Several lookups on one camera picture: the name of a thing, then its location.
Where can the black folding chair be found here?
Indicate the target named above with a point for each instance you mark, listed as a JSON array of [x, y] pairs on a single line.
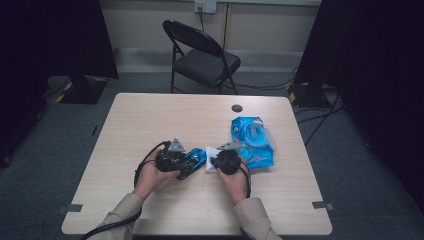
[[206, 63]]

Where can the white wet wipe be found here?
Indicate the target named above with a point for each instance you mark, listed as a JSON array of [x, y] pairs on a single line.
[[209, 153]]

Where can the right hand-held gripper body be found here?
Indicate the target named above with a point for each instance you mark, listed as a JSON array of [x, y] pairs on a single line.
[[228, 161]]

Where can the blue wet wipes pack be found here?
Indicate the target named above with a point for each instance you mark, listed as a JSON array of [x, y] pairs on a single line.
[[256, 156]]

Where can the grey tape strip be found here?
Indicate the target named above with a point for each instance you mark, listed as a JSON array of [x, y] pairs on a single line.
[[320, 205], [71, 208]]

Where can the black stand base yellow tape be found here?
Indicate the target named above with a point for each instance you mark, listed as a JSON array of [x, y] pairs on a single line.
[[83, 93], [306, 96]]

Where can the white wall socket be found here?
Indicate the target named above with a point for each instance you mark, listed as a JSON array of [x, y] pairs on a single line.
[[210, 6]]

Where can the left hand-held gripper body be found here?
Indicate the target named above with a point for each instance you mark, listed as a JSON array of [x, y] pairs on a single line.
[[170, 160]]

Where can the black curtain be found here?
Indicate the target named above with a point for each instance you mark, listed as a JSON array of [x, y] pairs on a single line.
[[383, 66], [50, 40]]

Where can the blue and black toy car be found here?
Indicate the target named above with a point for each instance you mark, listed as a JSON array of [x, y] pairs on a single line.
[[197, 158]]

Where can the person's right hand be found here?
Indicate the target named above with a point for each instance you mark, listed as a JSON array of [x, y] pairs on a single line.
[[237, 186]]

